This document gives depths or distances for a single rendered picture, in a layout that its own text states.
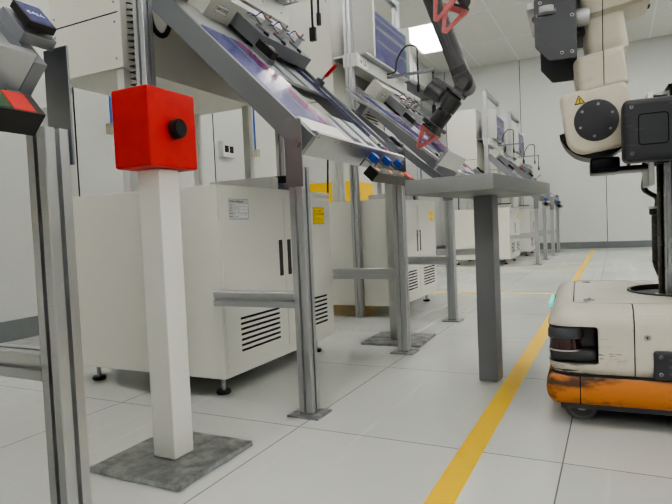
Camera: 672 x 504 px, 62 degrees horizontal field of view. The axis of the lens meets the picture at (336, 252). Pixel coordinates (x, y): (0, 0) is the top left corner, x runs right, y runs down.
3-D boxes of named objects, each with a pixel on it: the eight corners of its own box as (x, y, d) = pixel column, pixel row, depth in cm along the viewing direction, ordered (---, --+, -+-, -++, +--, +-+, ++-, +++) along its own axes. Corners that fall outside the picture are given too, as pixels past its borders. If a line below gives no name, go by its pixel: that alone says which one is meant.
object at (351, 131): (394, 164, 205) (400, 158, 204) (306, 144, 146) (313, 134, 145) (359, 132, 211) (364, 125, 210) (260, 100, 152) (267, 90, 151)
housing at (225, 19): (274, 66, 226) (295, 36, 221) (193, 30, 182) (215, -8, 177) (262, 54, 228) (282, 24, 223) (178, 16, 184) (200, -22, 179)
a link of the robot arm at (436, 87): (470, 80, 180) (475, 87, 188) (443, 60, 183) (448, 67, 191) (446, 111, 183) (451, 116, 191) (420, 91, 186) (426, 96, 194)
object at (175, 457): (252, 445, 126) (234, 96, 123) (178, 492, 105) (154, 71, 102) (171, 432, 137) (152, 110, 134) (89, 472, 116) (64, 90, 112)
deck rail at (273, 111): (303, 155, 147) (317, 136, 145) (299, 154, 145) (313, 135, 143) (148, 3, 167) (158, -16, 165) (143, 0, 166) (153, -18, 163)
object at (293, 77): (324, 108, 217) (332, 97, 215) (215, 68, 158) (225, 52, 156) (270, 58, 226) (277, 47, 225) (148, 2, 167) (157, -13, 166)
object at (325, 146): (392, 172, 206) (405, 157, 203) (303, 155, 147) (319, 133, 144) (390, 170, 206) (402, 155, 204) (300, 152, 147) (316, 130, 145)
